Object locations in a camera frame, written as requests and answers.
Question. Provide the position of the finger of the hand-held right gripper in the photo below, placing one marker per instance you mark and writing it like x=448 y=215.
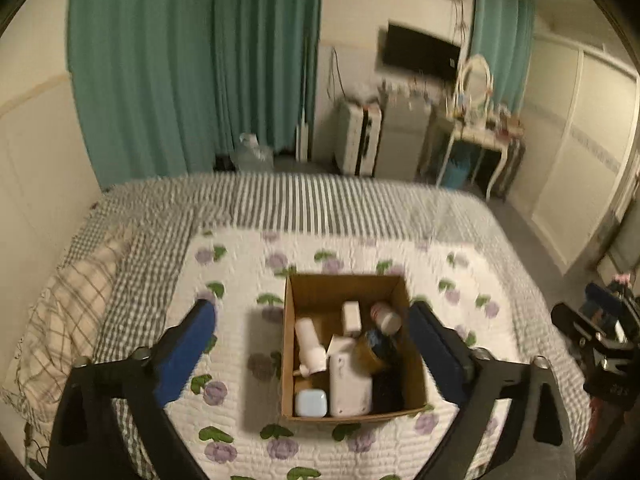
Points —
x=602 y=299
x=570 y=317

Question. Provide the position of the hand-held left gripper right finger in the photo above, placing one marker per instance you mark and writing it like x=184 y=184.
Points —
x=440 y=355

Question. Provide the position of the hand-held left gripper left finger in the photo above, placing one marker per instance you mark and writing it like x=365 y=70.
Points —
x=187 y=350

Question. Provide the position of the round blue tin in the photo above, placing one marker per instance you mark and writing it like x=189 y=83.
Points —
x=375 y=352

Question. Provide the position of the white bottle with red cap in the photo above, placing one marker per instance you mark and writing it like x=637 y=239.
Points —
x=386 y=316

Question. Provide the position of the white carton box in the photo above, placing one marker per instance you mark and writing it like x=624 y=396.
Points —
x=350 y=385

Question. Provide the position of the white charger adapter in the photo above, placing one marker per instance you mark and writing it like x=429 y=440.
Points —
x=351 y=317

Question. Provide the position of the cardboard box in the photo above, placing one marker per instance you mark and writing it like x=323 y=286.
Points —
x=345 y=290

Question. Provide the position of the white pump bottle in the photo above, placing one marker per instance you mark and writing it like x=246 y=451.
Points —
x=310 y=345

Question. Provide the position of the light blue case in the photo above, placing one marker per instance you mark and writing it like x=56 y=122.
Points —
x=311 y=402

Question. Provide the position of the white floral quilt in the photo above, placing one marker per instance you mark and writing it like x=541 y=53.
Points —
x=240 y=270

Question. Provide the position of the plaid pillow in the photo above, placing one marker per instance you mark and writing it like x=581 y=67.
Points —
x=65 y=320

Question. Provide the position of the white wardrobe doors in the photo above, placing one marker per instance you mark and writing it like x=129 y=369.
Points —
x=585 y=150

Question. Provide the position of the blue bin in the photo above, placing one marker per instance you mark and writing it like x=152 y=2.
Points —
x=456 y=172

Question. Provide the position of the white dressing table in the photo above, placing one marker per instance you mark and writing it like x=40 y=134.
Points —
x=480 y=132

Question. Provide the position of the clear plastic bag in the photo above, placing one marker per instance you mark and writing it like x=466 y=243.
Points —
x=255 y=152

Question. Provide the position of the white cabinet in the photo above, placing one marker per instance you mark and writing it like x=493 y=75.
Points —
x=400 y=135

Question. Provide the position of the white suitcase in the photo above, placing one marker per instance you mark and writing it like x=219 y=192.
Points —
x=355 y=135

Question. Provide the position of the white oval vanity mirror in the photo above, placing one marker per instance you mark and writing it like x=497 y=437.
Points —
x=475 y=82

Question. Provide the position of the teal curtain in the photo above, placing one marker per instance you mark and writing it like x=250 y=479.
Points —
x=175 y=60
x=500 y=35

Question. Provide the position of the black wall television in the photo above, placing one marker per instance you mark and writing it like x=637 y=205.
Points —
x=420 y=52

